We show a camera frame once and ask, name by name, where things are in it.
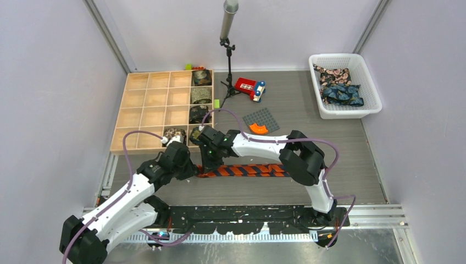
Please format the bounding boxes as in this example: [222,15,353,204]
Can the pink floral dark tie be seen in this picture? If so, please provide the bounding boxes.
[313,64,352,86]

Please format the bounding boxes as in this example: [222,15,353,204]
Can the rolled beige floral tie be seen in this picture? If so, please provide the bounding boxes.
[161,127,187,147]

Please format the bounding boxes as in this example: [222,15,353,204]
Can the rolled dark tie top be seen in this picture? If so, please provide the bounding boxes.
[192,69,212,86]

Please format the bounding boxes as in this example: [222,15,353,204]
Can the rolled black gold tie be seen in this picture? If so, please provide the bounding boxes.
[188,105,210,124]

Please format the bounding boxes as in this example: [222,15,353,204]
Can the blue patterned tie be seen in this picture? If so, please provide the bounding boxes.
[320,84,364,107]

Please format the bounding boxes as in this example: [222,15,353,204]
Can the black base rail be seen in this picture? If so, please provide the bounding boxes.
[149,205,347,235]

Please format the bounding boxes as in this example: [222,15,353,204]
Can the wooden compartment tray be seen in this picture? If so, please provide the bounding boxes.
[110,69,215,155]

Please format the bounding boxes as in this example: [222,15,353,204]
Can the orange curved block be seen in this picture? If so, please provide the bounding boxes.
[248,123,269,135]

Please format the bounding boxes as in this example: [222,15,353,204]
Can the red toy block car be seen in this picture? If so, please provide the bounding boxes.
[234,78,266,103]

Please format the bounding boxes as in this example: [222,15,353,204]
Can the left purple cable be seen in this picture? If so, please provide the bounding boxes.
[61,130,193,264]

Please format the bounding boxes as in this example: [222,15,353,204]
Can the purple cable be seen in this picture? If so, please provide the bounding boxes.
[199,108,357,249]
[61,130,193,264]

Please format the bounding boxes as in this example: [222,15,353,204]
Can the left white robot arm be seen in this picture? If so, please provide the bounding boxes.
[59,140,198,263]

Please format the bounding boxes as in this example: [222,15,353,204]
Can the white plastic basket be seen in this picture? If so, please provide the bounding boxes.
[309,53,382,119]

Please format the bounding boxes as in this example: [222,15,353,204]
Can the orange navy striped tie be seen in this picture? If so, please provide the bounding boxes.
[197,164,290,178]

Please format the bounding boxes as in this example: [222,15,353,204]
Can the grey lego baseplate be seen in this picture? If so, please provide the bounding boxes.
[242,108,280,135]

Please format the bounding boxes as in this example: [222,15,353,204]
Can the green and red small toys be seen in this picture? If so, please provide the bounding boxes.
[185,64,205,70]

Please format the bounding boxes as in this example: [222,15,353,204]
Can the black tripod stand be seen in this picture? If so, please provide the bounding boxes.
[220,38,240,108]

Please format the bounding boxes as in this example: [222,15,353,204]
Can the rolled olive patterned tie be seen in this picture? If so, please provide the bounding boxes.
[191,86,212,105]

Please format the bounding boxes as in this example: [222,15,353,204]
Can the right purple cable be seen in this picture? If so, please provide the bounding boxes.
[199,108,357,249]

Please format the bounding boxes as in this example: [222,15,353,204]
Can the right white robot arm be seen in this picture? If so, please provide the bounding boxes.
[190,125,337,226]

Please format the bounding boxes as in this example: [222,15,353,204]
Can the grey microphone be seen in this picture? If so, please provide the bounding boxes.
[220,0,239,41]

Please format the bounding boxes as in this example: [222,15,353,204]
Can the rolled blue gold flower tie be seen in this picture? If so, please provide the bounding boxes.
[189,126,202,146]

